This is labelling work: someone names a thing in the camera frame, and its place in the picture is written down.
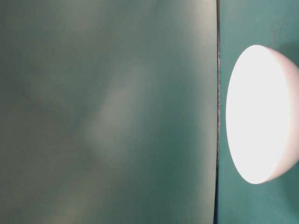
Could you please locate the white round bowl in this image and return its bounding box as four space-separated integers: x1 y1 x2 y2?
226 45 299 184

